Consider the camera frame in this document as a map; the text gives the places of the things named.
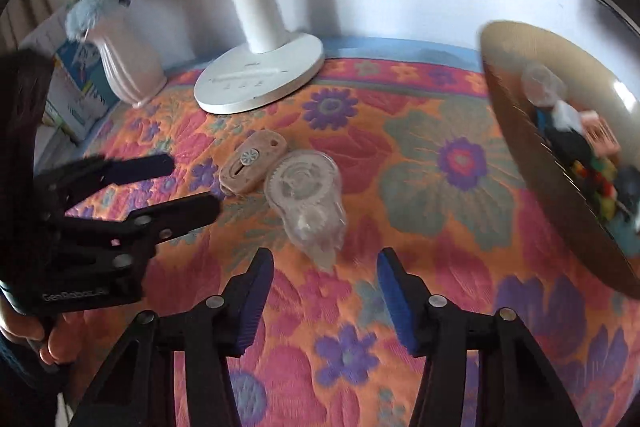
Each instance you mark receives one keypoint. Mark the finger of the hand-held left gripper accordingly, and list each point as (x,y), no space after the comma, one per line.
(130,168)
(175,214)

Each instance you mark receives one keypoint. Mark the floral tablecloth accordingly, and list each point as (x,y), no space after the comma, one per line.
(425,217)

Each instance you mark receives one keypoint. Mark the beige correction tape dispenser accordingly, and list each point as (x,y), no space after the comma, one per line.
(250,162)

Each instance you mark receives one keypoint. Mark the white desk lamp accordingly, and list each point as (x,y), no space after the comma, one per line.
(260,72)

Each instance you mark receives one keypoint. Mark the person's left hand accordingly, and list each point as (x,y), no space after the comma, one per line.
(55,342)

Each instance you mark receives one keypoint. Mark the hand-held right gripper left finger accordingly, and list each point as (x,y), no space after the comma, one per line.
(252,302)

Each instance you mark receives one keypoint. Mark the black small object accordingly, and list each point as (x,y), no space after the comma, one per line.
(565,142)

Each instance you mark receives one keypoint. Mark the amber glass bowl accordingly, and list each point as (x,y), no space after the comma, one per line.
(520,117)

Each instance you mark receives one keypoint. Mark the blue and white cardboard box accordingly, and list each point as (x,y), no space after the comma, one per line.
(75,97)

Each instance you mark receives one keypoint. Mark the pale pink ribbed vase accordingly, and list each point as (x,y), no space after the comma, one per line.
(130,67)

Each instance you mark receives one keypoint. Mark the clear correction tape dispenser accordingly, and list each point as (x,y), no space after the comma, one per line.
(305,192)

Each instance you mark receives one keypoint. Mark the pink small box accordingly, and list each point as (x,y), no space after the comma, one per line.
(602,132)

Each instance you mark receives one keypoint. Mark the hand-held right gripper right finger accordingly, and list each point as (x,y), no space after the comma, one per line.
(395,307)

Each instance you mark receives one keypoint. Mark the multicoloured small object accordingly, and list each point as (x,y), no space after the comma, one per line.
(597,182)

